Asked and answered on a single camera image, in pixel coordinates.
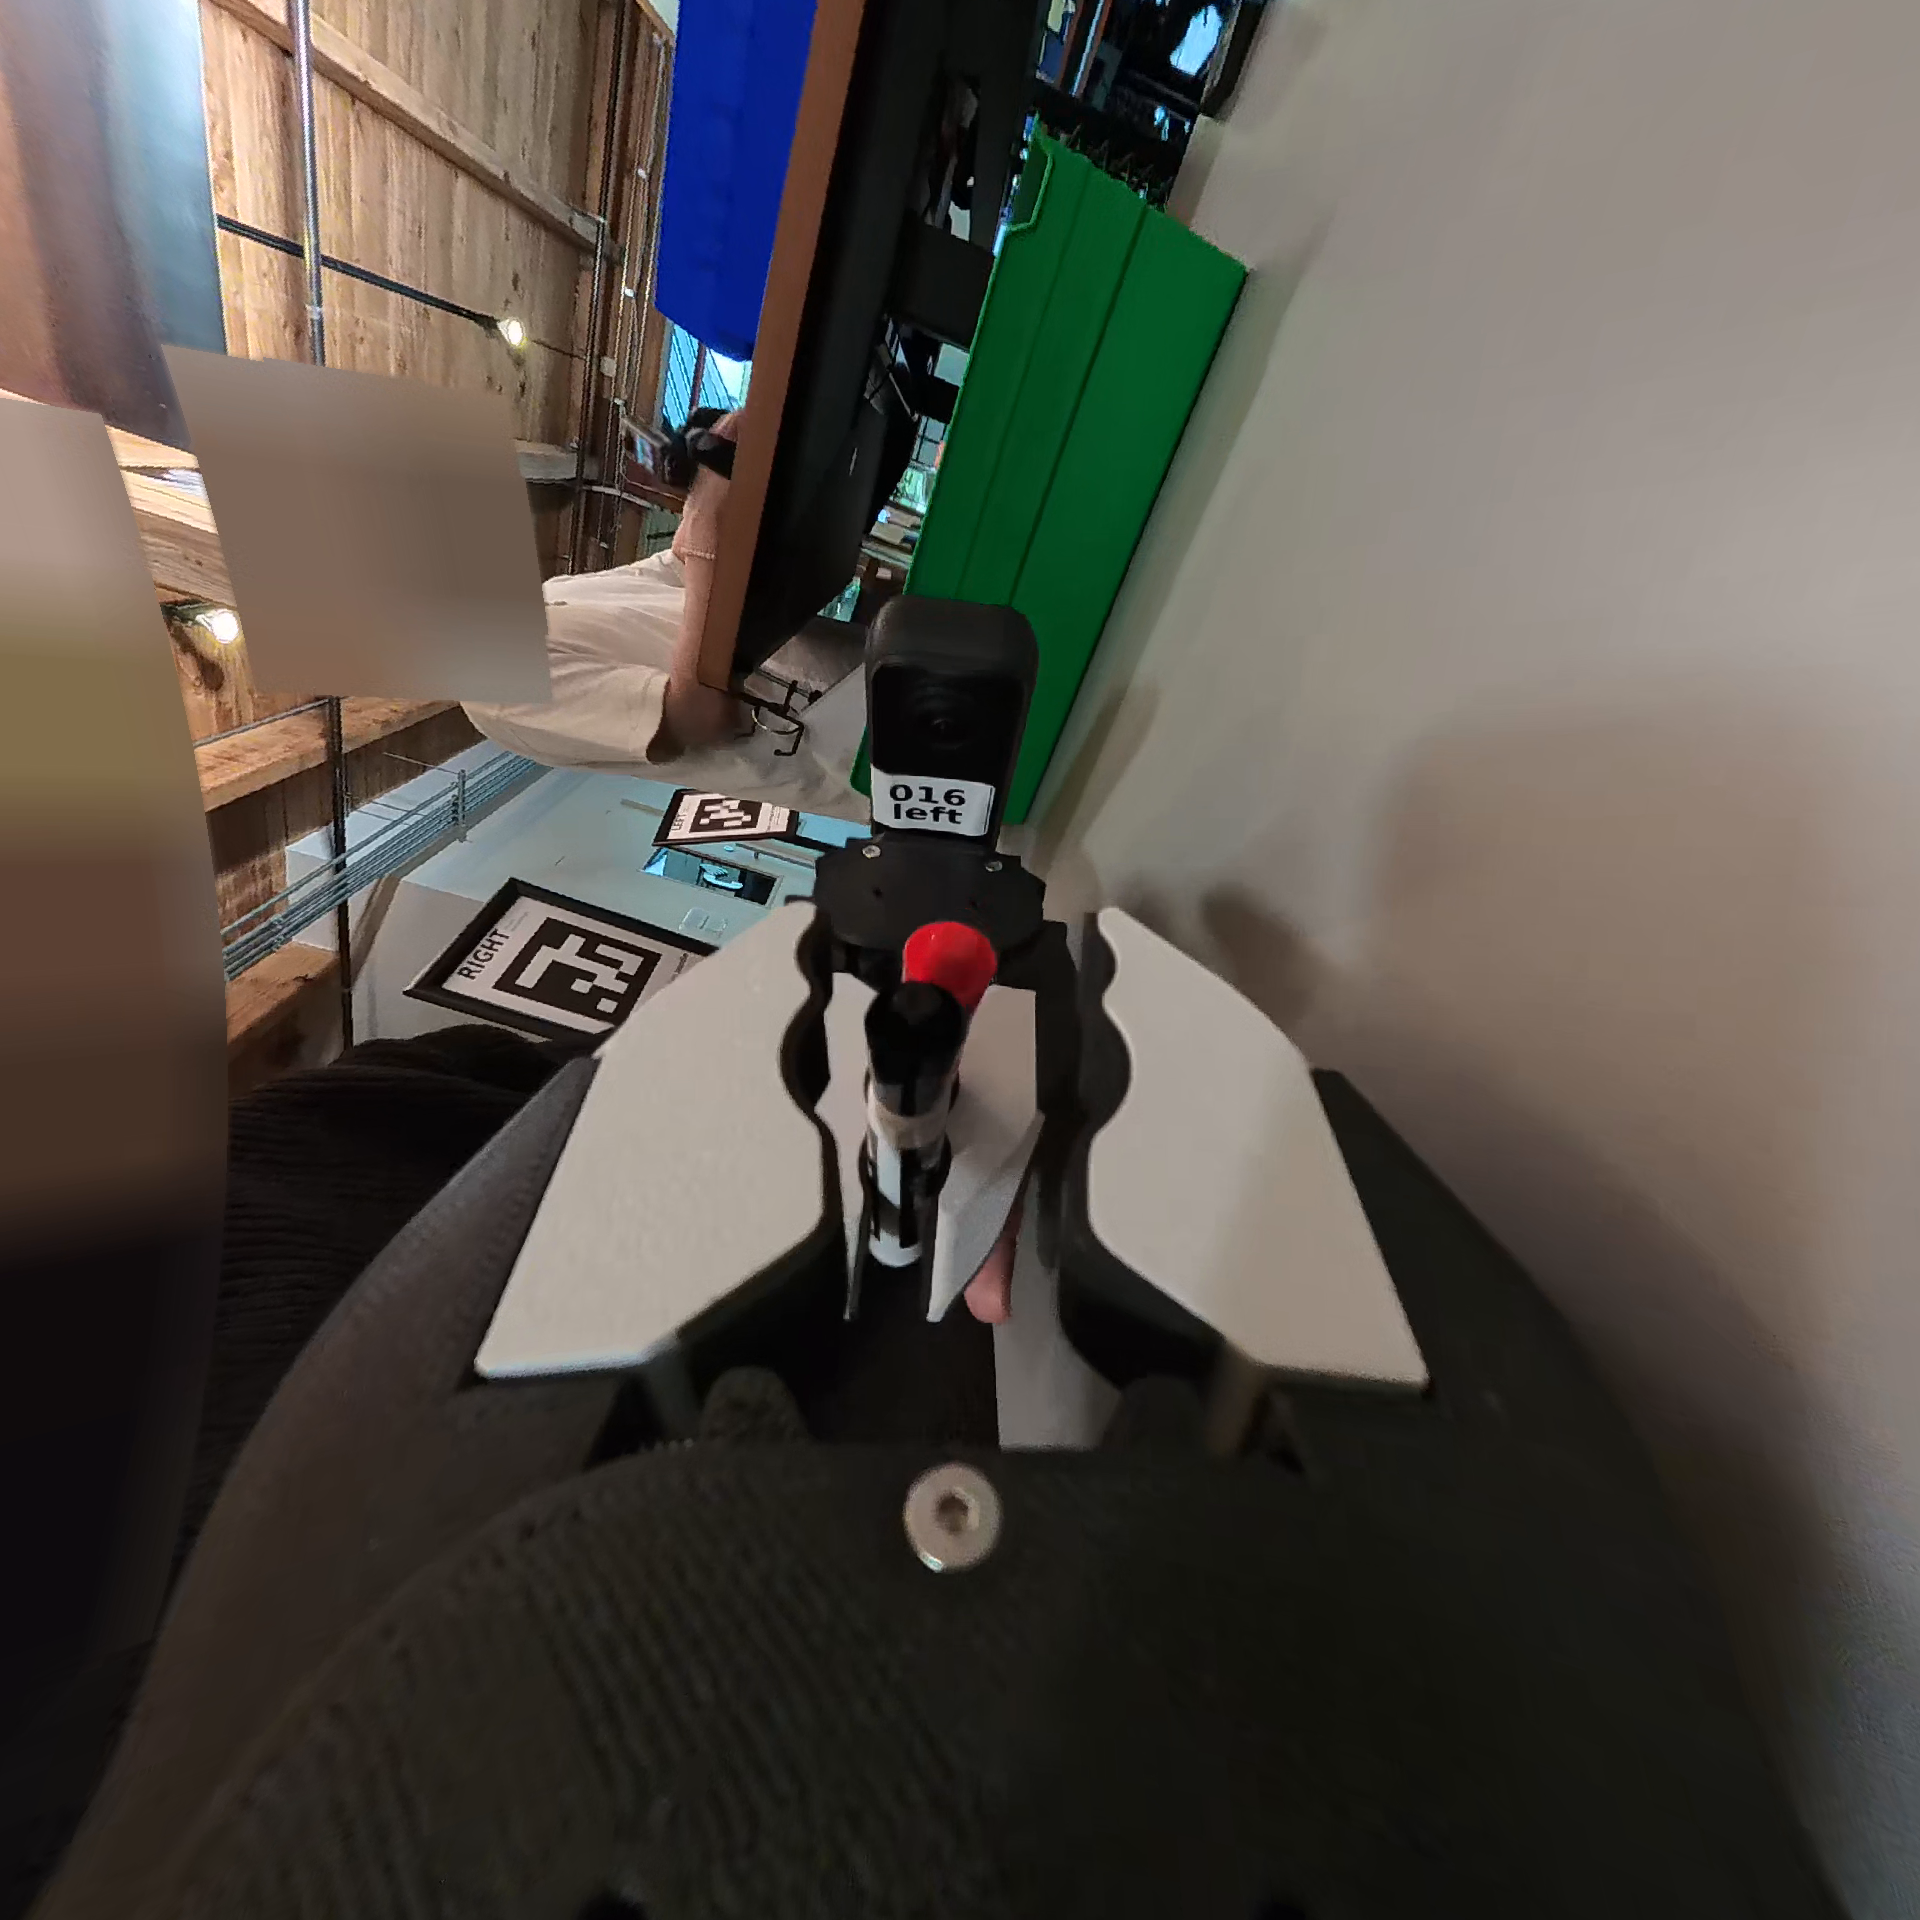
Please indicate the person's left hand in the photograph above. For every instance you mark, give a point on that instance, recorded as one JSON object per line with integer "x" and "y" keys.
{"x": 1002, "y": 1277}

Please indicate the ceiling lamp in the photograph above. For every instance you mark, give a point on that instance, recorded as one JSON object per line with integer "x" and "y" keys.
{"x": 221, "y": 622}
{"x": 509, "y": 331}

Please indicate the large printed tag board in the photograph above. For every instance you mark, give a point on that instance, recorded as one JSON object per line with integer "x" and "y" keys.
{"x": 569, "y": 962}

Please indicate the small printed tag board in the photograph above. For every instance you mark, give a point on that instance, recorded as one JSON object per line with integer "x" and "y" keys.
{"x": 726, "y": 819}

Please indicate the black table hook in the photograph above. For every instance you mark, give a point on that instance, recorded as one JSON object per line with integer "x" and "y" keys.
{"x": 778, "y": 715}

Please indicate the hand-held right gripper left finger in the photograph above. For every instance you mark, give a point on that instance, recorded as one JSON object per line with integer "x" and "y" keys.
{"x": 675, "y": 1184}

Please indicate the brown edged table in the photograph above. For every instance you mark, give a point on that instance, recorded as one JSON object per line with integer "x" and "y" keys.
{"x": 854, "y": 301}

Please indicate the black dry erase marker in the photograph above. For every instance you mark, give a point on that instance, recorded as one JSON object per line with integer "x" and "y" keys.
{"x": 913, "y": 1050}

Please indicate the red dry erase marker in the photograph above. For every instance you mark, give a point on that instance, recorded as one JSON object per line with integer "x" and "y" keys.
{"x": 948, "y": 962}

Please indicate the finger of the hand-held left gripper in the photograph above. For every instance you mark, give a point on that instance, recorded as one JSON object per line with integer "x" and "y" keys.
{"x": 848, "y": 1110}
{"x": 989, "y": 1141}

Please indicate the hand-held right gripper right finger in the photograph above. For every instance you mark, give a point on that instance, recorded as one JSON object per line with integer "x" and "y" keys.
{"x": 1244, "y": 1184}

